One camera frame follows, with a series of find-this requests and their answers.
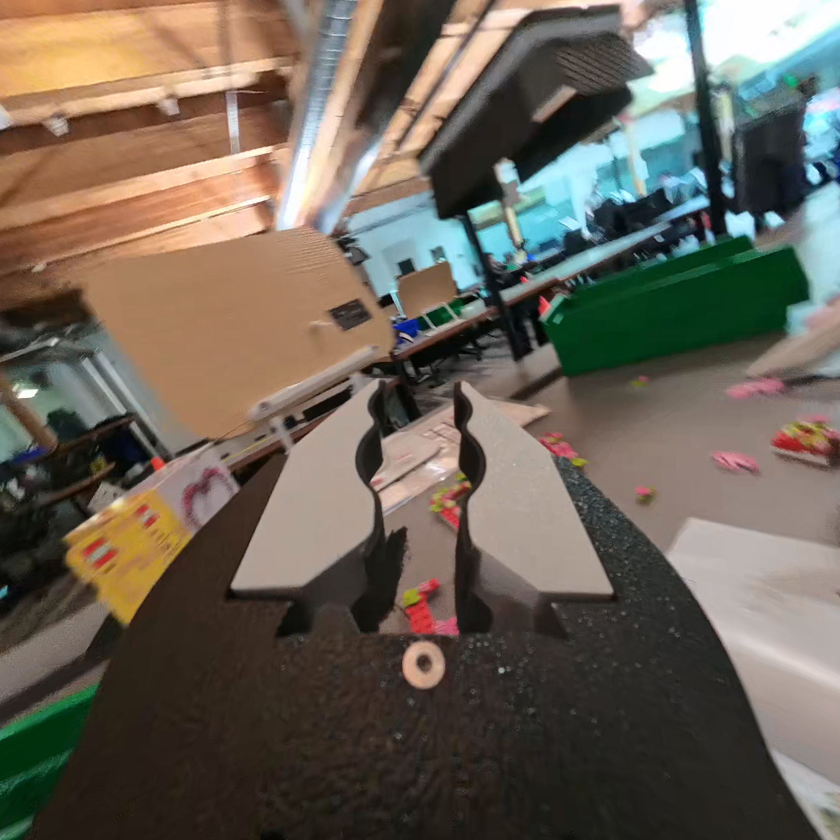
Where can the long green plastic bin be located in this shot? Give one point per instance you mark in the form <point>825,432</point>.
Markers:
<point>669,321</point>

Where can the black support pillar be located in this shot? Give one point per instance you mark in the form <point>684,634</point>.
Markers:
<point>705,118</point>
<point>495,289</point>

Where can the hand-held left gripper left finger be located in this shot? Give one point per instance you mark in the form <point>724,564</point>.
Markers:
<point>308,518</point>

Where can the green plastic storage bin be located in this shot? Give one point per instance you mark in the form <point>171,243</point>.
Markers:
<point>33,754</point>

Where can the dark tall cabinet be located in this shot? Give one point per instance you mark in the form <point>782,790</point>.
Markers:
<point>771,157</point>

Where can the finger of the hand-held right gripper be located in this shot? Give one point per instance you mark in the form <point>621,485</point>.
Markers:
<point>807,348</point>

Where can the large brown cardboard box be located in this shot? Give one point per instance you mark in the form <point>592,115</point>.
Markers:
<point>216,328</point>

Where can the open lego instruction booklet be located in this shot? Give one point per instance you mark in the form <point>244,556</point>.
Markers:
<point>754,590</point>

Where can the dark storage shelf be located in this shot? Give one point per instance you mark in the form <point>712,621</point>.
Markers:
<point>59,472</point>

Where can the long wooden work table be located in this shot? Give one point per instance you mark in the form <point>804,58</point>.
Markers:
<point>590,262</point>

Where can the pink lego leaf piece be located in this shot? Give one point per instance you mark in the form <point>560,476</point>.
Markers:
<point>735,461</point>
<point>754,388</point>

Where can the yellow lego set box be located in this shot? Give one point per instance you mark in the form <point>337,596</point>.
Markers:
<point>131,558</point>

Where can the silver ventilation duct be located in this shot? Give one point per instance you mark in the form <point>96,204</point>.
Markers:
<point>321,111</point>

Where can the small brown cardboard box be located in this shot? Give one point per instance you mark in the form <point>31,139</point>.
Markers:
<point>426,289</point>

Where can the dark hanging ceiling panel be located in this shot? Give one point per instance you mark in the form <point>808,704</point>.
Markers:
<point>525,111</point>

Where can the red lego charm with loop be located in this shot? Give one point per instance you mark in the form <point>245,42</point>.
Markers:
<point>804,443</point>

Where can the small pink green flower piece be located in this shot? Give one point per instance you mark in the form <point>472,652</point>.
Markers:
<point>646,495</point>

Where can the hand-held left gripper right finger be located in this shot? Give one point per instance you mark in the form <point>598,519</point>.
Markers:
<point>525,518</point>

